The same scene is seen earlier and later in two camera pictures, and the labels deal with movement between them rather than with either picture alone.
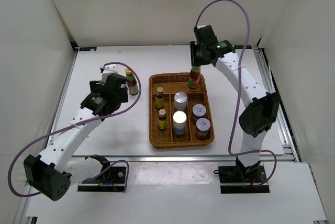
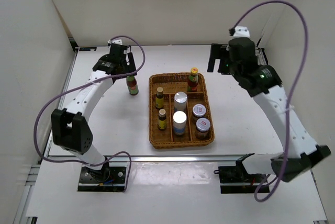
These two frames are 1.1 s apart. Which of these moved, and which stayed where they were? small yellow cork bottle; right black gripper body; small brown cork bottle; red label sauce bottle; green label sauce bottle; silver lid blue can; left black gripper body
Moved: right black gripper body; left black gripper body; red label sauce bottle
Stayed: small brown cork bottle; green label sauce bottle; small yellow cork bottle; silver lid blue can
